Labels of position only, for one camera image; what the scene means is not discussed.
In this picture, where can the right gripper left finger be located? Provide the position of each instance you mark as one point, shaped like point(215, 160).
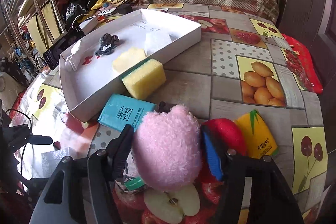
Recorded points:
point(104, 167)

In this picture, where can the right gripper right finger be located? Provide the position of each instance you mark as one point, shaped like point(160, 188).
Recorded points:
point(219, 165)

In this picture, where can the red plush apple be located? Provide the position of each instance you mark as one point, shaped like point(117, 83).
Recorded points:
point(229, 133)

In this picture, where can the teal tissue pack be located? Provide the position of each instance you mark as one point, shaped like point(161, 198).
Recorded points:
point(121, 110)

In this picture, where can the pink plush peach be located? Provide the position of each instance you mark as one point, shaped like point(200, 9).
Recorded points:
point(167, 149)

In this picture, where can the yellow green scrub sponge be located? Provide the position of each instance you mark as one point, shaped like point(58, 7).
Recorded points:
point(145, 79)

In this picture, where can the blue grey braided scrunchie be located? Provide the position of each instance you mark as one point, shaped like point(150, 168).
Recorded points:
point(107, 43)

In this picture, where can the black white patterned scrunchie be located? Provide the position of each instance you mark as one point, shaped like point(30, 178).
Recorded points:
point(131, 182)

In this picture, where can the white cardboard box tray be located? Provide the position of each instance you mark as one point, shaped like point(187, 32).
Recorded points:
point(161, 35)

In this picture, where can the red gift bag on chair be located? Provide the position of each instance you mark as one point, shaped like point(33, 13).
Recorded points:
point(300, 63)

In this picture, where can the metal storage shelf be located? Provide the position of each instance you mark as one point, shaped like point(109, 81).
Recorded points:
point(33, 26)

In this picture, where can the brown wooden door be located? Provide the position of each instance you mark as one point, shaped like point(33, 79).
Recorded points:
point(312, 22)

